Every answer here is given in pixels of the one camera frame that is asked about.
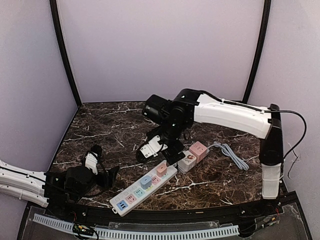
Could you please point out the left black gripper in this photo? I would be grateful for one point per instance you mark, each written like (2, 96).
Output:
(102, 176)

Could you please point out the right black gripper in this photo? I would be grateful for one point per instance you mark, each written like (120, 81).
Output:
(171, 152)

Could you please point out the white cube socket adapter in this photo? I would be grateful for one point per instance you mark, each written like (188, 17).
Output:
(187, 162)

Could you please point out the pink plug adapter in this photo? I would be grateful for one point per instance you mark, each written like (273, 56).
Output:
(161, 170)

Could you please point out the pink cube socket adapter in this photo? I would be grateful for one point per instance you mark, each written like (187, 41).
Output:
(199, 150)

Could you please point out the white multicolour power strip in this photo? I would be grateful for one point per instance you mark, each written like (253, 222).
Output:
(132, 196)

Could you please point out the blue plug adapter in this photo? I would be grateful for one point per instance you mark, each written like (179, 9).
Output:
(146, 182)

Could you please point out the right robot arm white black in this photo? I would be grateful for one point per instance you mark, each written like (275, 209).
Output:
(174, 117)

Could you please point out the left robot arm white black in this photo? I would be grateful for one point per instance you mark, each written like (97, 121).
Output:
(44, 188)

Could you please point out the small circuit board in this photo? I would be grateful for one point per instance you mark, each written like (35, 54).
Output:
(82, 230)

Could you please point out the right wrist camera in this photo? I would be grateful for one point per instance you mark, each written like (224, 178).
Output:
(150, 149)

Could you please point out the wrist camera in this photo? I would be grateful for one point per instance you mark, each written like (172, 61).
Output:
(93, 158)
(150, 149)

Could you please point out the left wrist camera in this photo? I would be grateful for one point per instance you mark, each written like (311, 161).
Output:
(93, 158)

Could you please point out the slotted grey cable duct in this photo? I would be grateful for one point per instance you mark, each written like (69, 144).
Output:
(137, 231)

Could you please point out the black front rail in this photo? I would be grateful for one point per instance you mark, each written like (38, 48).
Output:
(93, 213)

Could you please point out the right black frame post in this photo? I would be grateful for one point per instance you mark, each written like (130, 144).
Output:
(258, 51)

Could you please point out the black frame post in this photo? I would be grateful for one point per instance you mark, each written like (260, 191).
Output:
(63, 51)
(258, 51)

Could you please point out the left black frame post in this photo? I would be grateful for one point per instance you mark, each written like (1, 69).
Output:
(63, 51)

